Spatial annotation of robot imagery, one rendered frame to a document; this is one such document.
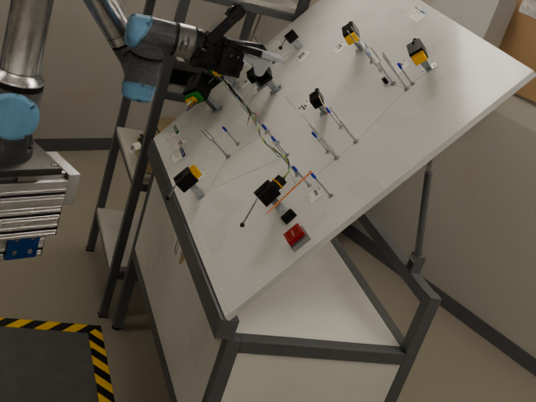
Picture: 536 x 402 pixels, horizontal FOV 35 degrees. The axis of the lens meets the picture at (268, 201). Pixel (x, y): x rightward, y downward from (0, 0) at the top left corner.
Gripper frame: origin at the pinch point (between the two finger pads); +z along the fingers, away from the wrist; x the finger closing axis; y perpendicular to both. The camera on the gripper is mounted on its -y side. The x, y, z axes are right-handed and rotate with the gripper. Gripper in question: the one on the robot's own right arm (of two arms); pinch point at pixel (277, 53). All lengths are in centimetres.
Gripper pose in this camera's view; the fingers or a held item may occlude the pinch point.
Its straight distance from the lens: 201.2
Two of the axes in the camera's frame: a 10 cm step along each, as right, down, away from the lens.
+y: -2.6, 9.3, 2.7
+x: 2.9, 3.4, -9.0
